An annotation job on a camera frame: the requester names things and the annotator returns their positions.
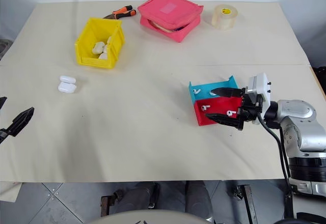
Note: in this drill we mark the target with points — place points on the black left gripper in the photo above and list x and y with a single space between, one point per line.
3 135

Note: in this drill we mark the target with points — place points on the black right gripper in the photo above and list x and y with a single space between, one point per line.
250 108

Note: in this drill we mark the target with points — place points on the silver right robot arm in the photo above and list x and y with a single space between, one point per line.
295 112

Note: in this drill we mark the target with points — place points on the yellow plastic bin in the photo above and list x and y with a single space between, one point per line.
83 40

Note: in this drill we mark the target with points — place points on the red plastic tray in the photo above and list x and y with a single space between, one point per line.
216 107

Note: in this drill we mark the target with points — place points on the blue plastic tray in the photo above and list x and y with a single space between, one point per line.
203 95

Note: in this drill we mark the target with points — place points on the grey round object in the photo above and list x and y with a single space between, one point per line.
4 48

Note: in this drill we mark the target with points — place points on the clear adhesive tape roll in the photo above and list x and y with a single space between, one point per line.
224 20

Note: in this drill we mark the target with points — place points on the dark grey rounded shape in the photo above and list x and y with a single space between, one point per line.
198 198
137 198

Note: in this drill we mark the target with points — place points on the pink fabric zip pouch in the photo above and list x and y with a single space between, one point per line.
168 14

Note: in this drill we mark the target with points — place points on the pale rounded robot torso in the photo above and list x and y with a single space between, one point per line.
147 217

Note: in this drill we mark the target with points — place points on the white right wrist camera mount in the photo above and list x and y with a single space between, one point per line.
259 84

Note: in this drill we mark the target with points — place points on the dark metal frame bar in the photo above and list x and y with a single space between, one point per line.
249 203

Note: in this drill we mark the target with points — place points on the rusty metal bracket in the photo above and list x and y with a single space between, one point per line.
105 205

